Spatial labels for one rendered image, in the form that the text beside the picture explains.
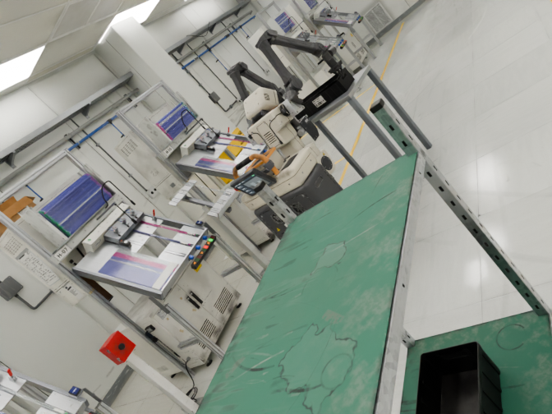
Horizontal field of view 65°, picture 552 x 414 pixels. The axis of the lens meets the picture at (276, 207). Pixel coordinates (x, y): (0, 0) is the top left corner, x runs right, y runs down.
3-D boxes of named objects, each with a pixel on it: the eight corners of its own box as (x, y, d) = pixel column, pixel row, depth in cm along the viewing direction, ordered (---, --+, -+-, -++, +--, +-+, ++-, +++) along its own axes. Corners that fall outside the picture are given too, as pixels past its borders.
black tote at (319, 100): (295, 127, 341) (285, 117, 338) (303, 116, 352) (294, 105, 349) (347, 91, 299) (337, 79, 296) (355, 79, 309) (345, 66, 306)
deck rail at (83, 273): (163, 298, 290) (162, 292, 286) (162, 300, 288) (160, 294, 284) (75, 272, 308) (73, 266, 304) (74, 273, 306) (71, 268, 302)
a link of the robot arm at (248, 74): (230, 73, 309) (241, 66, 302) (230, 66, 310) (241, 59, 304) (269, 96, 340) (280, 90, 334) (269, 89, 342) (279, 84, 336)
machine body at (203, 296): (246, 298, 374) (194, 250, 359) (210, 368, 323) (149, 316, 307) (204, 317, 415) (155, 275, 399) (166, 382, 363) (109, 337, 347)
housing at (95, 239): (133, 218, 356) (130, 204, 347) (96, 258, 320) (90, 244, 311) (125, 216, 358) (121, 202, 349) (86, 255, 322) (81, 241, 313)
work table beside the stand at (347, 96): (419, 180, 307) (348, 94, 287) (347, 209, 359) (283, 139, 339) (432, 144, 335) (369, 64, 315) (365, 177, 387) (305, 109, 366)
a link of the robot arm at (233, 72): (222, 69, 302) (232, 62, 296) (232, 66, 313) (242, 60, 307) (249, 127, 308) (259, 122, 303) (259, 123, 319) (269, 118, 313)
